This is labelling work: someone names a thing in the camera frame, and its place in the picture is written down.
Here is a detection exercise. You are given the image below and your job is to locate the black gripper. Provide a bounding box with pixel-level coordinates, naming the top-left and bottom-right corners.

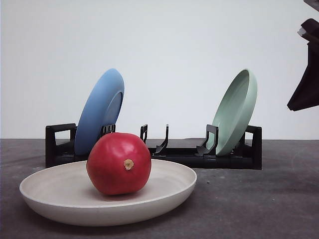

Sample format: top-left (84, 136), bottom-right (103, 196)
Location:
top-left (287, 0), bottom-right (319, 111)

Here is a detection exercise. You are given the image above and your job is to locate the red pomegranate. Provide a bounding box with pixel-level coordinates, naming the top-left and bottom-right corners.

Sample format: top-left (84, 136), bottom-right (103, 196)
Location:
top-left (86, 132), bottom-right (152, 196)

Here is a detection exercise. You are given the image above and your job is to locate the white plate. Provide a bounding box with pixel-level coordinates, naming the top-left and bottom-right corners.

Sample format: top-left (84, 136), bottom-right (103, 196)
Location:
top-left (19, 160), bottom-right (197, 226)

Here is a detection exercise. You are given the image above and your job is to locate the green plate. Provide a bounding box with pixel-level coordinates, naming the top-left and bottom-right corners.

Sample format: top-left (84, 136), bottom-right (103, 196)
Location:
top-left (212, 69), bottom-right (258, 156)

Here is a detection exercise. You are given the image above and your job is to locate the blue plate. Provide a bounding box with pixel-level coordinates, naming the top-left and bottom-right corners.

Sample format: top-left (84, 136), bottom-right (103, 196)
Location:
top-left (74, 68), bottom-right (125, 156)

